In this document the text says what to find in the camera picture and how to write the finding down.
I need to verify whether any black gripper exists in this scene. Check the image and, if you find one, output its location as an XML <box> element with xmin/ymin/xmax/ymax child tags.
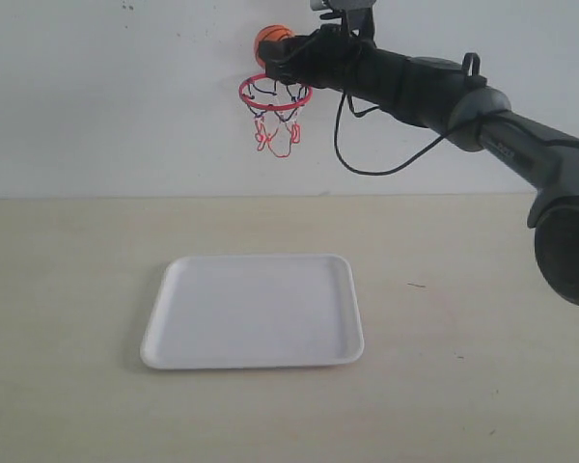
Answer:
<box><xmin>258</xmin><ymin>26</ymin><xmax>367</xmax><ymax>95</ymax></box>

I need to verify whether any small orange basketball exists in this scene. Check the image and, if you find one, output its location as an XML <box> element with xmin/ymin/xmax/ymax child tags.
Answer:
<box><xmin>253</xmin><ymin>24</ymin><xmax>295</xmax><ymax>68</ymax></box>

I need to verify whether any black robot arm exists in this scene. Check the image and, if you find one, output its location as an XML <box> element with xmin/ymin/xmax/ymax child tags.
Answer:
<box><xmin>258</xmin><ymin>25</ymin><xmax>579</xmax><ymax>306</ymax></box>

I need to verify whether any red mini basketball hoop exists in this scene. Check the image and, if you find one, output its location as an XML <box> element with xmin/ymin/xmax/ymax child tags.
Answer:
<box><xmin>238</xmin><ymin>73</ymin><xmax>314</xmax><ymax>159</ymax></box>

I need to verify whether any white plastic tray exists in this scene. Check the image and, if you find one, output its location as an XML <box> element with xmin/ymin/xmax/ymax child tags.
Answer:
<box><xmin>140</xmin><ymin>254</ymin><xmax>365</xmax><ymax>370</ymax></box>

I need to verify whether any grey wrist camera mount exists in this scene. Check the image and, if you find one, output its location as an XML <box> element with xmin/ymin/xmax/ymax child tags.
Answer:
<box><xmin>309</xmin><ymin>0</ymin><xmax>376</xmax><ymax>40</ymax></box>

